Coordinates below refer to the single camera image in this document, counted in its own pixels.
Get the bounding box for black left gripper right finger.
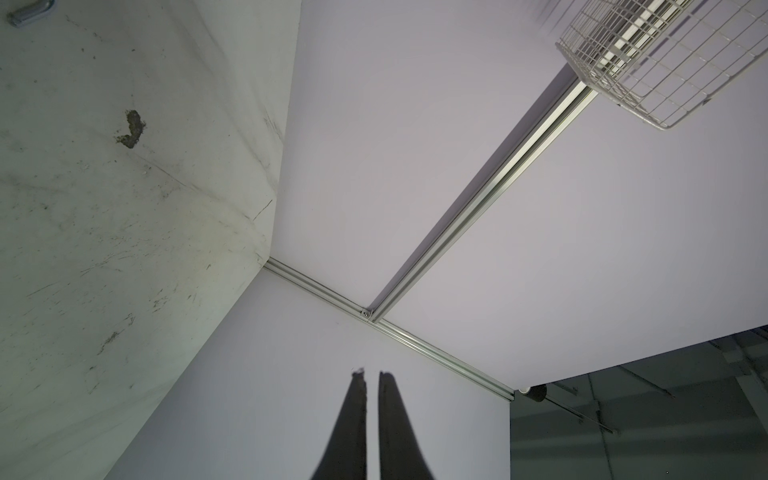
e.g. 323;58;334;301
378;372;434;480

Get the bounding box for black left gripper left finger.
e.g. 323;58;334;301
311;369;367;480

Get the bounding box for black padlock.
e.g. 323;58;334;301
6;0;57;28

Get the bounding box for black roller blind tube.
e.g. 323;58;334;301
518;384;618;435

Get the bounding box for white wire basket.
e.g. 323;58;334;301
556;0;767;130

